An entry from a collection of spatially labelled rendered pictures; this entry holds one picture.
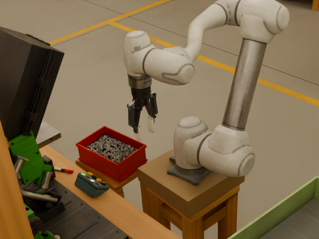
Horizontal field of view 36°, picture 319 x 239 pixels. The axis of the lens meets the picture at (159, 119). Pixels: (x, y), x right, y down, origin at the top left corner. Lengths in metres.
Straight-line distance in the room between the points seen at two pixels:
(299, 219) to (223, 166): 0.43
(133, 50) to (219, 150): 0.60
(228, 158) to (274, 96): 2.77
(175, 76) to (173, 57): 0.07
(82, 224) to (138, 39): 0.88
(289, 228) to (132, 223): 0.67
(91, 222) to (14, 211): 0.84
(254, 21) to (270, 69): 3.24
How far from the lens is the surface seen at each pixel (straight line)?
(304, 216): 2.26
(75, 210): 2.24
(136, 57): 1.71
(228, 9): 2.08
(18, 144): 2.11
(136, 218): 2.15
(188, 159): 2.17
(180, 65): 1.62
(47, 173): 2.16
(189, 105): 4.59
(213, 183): 2.23
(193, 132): 2.12
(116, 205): 2.22
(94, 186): 2.26
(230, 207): 2.43
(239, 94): 2.03
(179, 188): 2.21
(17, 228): 1.40
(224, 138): 2.04
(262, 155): 3.97
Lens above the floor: 2.40
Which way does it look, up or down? 33 degrees down
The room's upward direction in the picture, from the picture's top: 4 degrees counter-clockwise
